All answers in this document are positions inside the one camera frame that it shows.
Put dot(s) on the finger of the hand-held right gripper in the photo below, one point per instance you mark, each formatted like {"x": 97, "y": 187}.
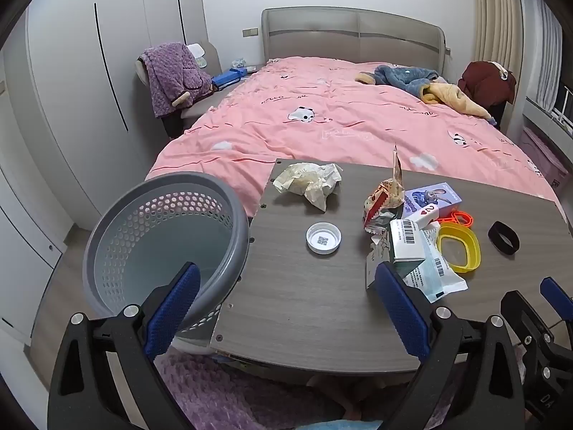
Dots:
{"x": 519, "y": 313}
{"x": 555, "y": 298}

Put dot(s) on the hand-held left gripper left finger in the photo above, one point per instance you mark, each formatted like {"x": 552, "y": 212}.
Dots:
{"x": 172, "y": 309}

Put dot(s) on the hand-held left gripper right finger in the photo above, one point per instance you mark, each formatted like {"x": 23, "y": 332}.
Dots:
{"x": 400, "y": 309}

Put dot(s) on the white and blue wipe packet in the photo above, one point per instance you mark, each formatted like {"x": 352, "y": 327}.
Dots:
{"x": 441, "y": 277}

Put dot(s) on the grey perforated plastic basket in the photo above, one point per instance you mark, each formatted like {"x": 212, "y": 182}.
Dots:
{"x": 134, "y": 233}

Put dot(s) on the white playing card box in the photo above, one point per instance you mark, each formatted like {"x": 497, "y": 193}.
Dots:
{"x": 423, "y": 216}

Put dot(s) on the black round band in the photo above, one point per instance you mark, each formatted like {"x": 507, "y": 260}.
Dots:
{"x": 508, "y": 249}

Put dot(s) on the white and green small box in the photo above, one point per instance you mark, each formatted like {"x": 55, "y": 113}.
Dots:
{"x": 405, "y": 237}

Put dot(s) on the orange plastic loop tool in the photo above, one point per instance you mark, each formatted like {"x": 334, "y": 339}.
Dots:
{"x": 447, "y": 220}

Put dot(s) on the white round bottle cap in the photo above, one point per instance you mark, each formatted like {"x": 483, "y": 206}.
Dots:
{"x": 324, "y": 239}

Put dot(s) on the red patterned snack bag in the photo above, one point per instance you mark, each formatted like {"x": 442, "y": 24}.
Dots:
{"x": 380, "y": 201}

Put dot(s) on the purple cartoon rabbit box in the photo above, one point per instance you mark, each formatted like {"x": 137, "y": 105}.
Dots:
{"x": 436, "y": 197}

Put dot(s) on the crumpled cream paper wrapper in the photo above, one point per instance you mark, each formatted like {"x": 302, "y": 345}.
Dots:
{"x": 304, "y": 181}

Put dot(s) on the bed with pink duvet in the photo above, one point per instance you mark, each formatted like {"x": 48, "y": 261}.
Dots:
{"x": 313, "y": 143}

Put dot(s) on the window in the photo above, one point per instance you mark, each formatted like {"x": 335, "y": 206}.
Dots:
{"x": 562, "y": 76}

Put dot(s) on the dark red garment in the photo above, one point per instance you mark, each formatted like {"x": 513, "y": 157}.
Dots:
{"x": 483, "y": 83}

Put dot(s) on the blue plush pajamas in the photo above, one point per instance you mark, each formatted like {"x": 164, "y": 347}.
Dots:
{"x": 403, "y": 78}

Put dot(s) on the purple fluffy robe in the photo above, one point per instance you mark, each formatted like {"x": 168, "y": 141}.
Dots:
{"x": 170, "y": 76}

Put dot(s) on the small patterned tissue pack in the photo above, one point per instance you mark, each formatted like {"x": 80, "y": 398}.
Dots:
{"x": 239, "y": 62}

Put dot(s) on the white wardrobe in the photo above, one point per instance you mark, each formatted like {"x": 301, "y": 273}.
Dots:
{"x": 67, "y": 76}

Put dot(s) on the grey upholstered chair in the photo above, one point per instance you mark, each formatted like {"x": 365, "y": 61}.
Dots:
{"x": 212, "y": 56}

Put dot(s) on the white soft pack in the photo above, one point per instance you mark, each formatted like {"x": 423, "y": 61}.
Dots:
{"x": 197, "y": 53}

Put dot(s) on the grey upholstered bed headboard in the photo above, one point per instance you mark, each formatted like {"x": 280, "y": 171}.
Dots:
{"x": 358, "y": 36}

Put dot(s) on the beige curtain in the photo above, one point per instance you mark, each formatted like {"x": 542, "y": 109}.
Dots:
{"x": 497, "y": 18}

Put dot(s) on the wall switch plate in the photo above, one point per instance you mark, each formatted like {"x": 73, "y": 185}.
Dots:
{"x": 250, "y": 32}

